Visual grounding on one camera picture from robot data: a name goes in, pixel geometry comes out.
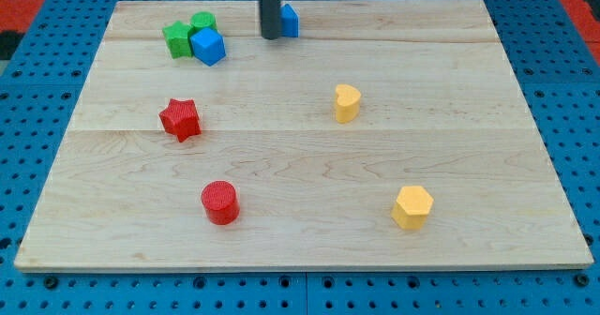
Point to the blue triangle block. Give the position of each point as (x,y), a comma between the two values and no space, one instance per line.
(289,22)

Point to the yellow heart block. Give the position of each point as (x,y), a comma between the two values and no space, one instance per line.
(347,103)

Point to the light wooden board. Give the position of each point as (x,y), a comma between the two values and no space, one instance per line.
(441,108)

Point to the red cylinder block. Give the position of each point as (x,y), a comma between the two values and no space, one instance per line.
(220,203)

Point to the red star block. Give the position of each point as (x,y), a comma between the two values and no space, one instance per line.
(180,118)

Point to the yellow hexagon block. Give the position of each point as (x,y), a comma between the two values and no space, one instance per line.
(412,207)

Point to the blue cube block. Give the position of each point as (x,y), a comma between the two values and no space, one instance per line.
(208,46)

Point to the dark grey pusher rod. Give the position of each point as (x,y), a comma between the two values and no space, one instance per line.
(270,18)

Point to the green cylinder block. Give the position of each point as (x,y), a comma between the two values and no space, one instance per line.
(202,20)

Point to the green star block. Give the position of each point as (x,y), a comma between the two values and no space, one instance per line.
(176,38)

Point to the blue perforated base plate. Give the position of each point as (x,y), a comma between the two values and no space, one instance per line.
(559,78)

